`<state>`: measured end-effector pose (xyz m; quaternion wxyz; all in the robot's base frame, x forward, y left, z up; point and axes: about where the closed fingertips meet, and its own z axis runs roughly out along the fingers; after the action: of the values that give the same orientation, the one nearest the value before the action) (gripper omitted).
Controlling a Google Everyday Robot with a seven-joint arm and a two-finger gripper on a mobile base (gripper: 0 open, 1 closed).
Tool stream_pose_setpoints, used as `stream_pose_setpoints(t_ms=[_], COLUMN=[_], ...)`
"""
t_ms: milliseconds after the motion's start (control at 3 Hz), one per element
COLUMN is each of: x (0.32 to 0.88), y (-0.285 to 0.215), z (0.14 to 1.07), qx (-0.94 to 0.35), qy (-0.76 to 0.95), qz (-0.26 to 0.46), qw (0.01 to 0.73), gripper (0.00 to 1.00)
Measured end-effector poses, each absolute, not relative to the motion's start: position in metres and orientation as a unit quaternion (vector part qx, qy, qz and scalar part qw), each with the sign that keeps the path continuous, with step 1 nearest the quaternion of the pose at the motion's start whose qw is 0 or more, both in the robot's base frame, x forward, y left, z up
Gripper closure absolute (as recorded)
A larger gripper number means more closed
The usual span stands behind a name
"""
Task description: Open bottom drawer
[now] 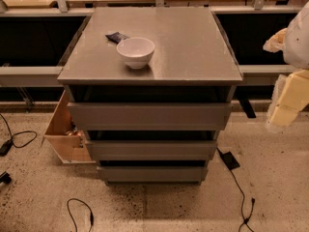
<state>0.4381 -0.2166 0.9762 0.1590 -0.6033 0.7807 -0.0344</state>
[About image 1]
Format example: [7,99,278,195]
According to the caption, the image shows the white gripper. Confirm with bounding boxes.
[267,70,309,127]

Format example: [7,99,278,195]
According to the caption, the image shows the grey bottom drawer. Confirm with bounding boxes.
[97,166,208,183]

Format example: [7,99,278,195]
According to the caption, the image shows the grey drawer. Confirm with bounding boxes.
[97,166,208,183]
[86,141,217,160]
[68,102,232,131]

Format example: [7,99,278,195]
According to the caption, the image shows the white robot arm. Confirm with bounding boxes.
[263,2,309,131]

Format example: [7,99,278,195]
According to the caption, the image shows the grey drawer cabinet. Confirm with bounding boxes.
[57,6,243,187]

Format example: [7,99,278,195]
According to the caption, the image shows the grey middle drawer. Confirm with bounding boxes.
[86,141,217,160]

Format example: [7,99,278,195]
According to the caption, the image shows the grey top drawer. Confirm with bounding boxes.
[68,102,232,131]

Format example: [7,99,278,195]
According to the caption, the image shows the black power adapter right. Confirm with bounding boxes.
[218,150,240,170]

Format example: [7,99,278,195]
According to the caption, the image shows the white ceramic bowl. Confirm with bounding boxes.
[116,37,155,69]

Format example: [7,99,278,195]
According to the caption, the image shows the dark blue snack packet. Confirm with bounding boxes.
[106,32,128,44]

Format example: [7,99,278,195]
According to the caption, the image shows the wooden box on floor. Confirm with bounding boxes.
[44,92,94,163]

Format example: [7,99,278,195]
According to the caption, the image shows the black plug left floor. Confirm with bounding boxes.
[0,139,13,157]

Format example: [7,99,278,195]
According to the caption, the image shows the black object left edge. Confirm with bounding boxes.
[0,171,12,185]

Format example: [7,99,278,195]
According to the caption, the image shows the grey metal rail right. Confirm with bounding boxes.
[239,65,294,86]

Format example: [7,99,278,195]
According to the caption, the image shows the grey metal rail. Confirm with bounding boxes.
[239,65,294,86]
[0,67,62,87]

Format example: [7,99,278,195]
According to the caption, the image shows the black cable right floor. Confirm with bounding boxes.
[229,168,257,232]

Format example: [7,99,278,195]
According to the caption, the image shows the black cable bottom left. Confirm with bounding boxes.
[66,197,95,232]

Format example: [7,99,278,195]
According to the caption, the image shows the black cable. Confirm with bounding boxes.
[0,113,39,149]
[66,197,95,232]

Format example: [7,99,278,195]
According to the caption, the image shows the grey metal rail left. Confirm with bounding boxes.
[0,67,62,87]

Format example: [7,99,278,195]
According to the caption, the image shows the black cable far left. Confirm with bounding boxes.
[0,113,39,149]

